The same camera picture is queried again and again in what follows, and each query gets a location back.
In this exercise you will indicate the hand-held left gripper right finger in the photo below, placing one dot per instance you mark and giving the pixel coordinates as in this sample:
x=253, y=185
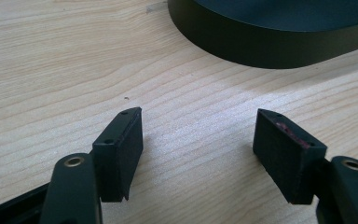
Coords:
x=287, y=161

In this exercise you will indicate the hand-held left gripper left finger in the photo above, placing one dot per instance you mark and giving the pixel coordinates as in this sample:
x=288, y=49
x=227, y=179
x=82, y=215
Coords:
x=115, y=161

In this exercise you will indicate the dark round tray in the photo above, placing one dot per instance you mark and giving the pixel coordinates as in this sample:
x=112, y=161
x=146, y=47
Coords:
x=273, y=34

